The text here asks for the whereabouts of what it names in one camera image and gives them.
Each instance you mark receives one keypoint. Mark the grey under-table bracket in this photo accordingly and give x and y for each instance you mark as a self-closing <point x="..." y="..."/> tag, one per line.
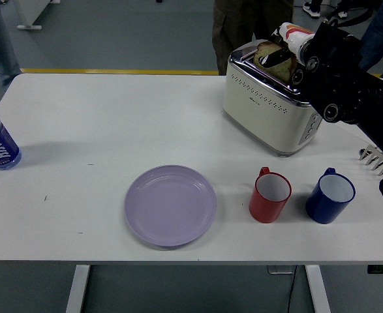
<point x="281" y="269"/>

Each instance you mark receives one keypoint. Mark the white desk frame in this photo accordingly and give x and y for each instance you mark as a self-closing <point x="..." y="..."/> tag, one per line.
<point x="26" y="19"/>

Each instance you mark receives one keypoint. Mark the white table leg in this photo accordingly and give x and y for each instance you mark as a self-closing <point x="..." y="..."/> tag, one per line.
<point x="318" y="290"/>
<point x="77" y="290"/>

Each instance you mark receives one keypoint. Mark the silver metal toast rack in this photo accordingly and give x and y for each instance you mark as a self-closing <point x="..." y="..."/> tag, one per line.
<point x="374" y="161"/>

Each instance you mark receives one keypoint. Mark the red mug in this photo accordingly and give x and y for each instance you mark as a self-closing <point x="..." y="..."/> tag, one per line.
<point x="264" y="210"/>

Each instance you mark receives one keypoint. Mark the clear bottle with blue label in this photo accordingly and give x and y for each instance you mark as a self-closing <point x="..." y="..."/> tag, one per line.
<point x="0" y="146"/>

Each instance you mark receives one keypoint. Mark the brown bread slice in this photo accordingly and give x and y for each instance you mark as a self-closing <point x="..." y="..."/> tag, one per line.
<point x="277" y="70"/>

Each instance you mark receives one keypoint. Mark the cream and chrome toaster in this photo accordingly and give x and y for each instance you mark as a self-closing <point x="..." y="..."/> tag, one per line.
<point x="269" y="124"/>

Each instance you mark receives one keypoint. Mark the purple plate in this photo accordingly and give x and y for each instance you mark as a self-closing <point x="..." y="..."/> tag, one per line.
<point x="170" y="207"/>

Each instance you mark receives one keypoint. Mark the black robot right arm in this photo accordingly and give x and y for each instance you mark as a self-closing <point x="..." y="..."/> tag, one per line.
<point x="341" y="81"/>

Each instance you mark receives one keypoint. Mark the black table control panel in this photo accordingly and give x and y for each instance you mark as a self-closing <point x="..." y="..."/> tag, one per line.
<point x="382" y="269"/>

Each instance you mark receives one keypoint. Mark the blue mug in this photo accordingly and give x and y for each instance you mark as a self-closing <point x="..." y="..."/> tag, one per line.
<point x="321" y="210"/>

